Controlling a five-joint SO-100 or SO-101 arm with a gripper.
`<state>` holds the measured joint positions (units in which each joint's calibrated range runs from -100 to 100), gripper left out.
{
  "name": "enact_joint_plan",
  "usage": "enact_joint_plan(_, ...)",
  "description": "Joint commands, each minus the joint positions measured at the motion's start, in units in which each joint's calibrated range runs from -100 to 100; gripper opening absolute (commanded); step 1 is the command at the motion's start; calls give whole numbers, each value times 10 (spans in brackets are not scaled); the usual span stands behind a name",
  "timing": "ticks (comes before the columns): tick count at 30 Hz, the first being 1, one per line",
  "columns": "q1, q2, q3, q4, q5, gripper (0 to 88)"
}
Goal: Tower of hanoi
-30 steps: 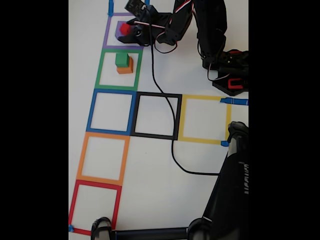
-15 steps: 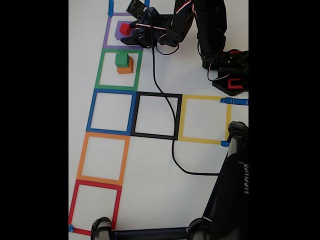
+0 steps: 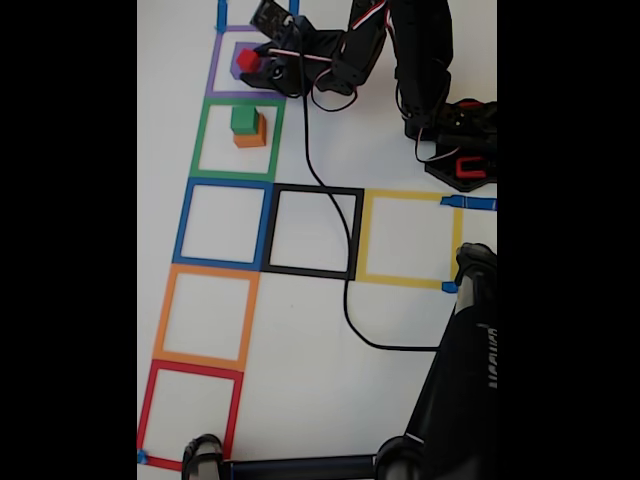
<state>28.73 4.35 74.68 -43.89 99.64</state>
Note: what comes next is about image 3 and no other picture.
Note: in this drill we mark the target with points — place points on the yellow square frame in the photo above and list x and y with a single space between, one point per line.
400 194

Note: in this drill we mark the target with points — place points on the small red cube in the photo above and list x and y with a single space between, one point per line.
247 59

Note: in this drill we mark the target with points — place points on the orange square block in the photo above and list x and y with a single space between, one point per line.
250 141

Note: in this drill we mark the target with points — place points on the green square frame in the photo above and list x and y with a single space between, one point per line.
197 145

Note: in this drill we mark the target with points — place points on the green cube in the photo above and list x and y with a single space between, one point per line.
244 120

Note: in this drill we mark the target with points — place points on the purple square block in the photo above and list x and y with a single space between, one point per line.
235 70

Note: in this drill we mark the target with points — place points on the small blue tape piece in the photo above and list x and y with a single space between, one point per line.
142 456
449 287

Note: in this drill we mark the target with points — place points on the purple square frame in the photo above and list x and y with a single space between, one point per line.
212 65

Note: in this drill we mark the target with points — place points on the black square frame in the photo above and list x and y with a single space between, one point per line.
310 189

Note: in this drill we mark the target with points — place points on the blue square frame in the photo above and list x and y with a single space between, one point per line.
181 225

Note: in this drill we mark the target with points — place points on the orange square frame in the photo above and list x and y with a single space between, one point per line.
162 320

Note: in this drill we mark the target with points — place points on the black tripod stand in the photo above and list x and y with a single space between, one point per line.
450 400

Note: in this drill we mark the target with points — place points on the long blue tape strip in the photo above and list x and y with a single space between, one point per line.
475 203

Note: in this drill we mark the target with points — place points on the red square frame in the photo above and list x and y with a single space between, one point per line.
146 410

